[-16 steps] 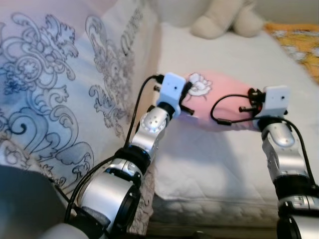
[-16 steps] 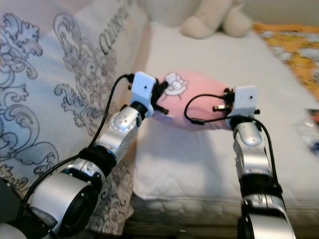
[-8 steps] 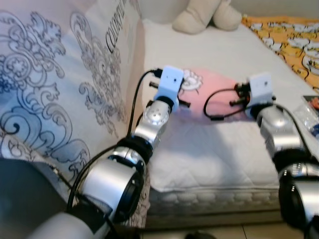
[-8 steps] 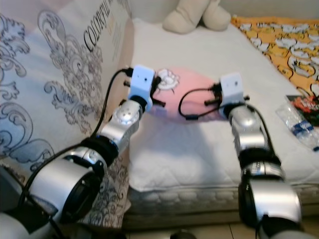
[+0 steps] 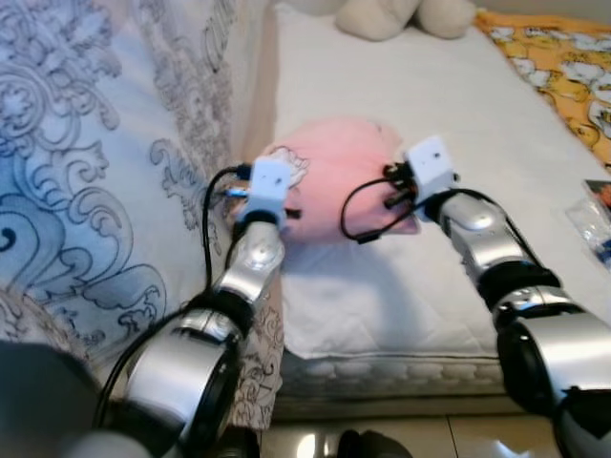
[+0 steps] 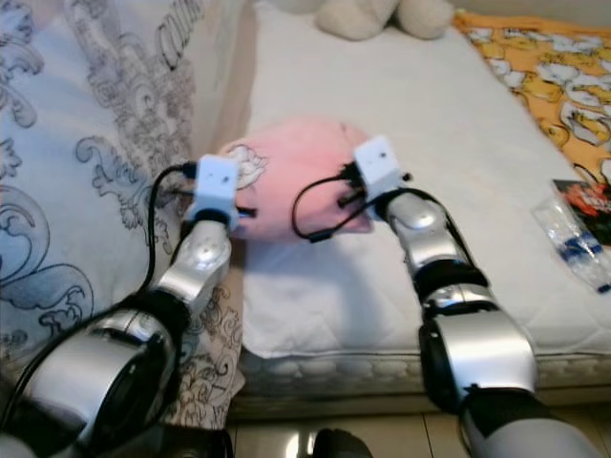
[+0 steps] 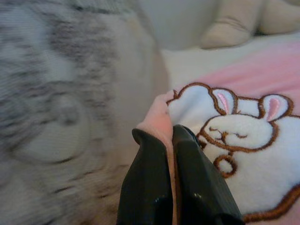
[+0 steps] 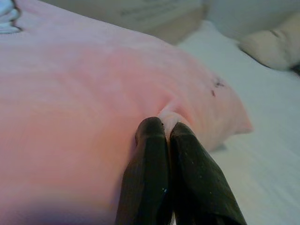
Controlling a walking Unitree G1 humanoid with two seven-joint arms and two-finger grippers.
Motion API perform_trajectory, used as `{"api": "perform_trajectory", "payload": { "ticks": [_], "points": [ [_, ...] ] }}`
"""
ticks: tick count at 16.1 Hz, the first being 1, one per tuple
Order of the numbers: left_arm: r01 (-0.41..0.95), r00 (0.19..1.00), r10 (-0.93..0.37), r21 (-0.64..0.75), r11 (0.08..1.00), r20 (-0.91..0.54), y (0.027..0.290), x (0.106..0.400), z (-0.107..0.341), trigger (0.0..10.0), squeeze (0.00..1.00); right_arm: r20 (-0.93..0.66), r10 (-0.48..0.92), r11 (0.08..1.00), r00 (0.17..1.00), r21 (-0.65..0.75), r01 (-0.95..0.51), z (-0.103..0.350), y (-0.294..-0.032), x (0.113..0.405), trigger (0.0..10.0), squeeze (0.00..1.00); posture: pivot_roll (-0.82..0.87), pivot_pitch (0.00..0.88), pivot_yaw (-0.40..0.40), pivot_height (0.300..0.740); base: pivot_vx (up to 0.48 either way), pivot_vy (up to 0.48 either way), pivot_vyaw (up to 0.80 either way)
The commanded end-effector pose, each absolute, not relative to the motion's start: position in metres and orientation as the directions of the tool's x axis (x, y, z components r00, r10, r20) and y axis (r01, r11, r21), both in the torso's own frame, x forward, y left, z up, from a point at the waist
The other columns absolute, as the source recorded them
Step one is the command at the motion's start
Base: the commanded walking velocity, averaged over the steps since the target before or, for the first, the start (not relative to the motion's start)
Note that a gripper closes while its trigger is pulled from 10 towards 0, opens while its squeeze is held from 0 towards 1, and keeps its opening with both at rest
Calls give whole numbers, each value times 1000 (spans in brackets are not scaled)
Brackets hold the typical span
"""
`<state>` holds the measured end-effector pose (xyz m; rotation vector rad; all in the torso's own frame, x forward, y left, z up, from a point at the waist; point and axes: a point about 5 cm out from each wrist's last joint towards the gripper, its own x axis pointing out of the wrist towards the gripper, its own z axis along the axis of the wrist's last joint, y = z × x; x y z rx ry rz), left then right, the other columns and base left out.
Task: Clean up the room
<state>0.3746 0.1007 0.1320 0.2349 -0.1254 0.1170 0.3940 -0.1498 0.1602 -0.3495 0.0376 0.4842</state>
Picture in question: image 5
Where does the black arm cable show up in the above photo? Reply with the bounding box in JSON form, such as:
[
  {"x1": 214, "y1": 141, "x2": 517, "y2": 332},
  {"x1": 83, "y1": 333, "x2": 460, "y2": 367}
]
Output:
[
  {"x1": 341, "y1": 177, "x2": 421, "y2": 244},
  {"x1": 94, "y1": 164, "x2": 251, "y2": 430}
]

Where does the black left robot foot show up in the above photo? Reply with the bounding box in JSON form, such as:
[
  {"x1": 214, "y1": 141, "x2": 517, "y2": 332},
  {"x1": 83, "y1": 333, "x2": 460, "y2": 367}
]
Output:
[{"x1": 215, "y1": 427, "x2": 261, "y2": 458}]

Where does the white grey patterned quilt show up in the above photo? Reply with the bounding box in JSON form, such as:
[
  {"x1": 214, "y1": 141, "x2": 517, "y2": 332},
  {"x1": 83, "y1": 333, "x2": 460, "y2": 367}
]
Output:
[{"x1": 0, "y1": 0, "x2": 283, "y2": 430}]

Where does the yellow cartoon print blanket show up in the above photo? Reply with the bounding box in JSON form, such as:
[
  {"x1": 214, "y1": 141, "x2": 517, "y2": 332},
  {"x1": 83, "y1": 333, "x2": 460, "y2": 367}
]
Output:
[{"x1": 474, "y1": 10, "x2": 611, "y2": 168}]

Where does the black red package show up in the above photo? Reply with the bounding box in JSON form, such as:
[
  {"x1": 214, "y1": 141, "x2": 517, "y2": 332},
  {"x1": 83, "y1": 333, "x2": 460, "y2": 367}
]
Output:
[{"x1": 584, "y1": 179, "x2": 611, "y2": 208}]

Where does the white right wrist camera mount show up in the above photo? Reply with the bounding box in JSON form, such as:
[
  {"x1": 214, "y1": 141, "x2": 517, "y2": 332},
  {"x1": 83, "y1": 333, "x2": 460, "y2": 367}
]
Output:
[{"x1": 406, "y1": 135, "x2": 459, "y2": 206}]

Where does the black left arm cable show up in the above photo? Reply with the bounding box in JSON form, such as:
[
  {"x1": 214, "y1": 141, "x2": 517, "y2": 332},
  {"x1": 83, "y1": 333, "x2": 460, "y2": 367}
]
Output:
[{"x1": 94, "y1": 164, "x2": 251, "y2": 430}]

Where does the pink plush pillow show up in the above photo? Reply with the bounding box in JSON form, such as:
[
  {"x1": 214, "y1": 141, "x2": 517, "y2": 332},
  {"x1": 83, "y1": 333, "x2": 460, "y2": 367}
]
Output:
[{"x1": 260, "y1": 118, "x2": 421, "y2": 244}]

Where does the beige plush toy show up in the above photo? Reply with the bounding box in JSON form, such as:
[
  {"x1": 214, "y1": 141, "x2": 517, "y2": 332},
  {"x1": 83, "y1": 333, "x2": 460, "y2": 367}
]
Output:
[{"x1": 286, "y1": 0, "x2": 476, "y2": 41}]

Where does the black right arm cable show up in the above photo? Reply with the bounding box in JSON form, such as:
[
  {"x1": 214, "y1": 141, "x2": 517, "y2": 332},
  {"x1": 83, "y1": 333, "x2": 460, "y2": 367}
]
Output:
[{"x1": 341, "y1": 177, "x2": 421, "y2": 244}]

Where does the clear plastic bag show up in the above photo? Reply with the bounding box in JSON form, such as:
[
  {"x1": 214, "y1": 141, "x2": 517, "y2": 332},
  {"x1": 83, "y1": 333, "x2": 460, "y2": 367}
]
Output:
[{"x1": 566, "y1": 196, "x2": 611, "y2": 266}]

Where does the white quilted mattress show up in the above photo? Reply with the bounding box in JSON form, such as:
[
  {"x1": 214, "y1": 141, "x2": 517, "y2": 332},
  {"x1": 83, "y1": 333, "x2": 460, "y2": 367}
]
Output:
[{"x1": 272, "y1": 5, "x2": 611, "y2": 397}]

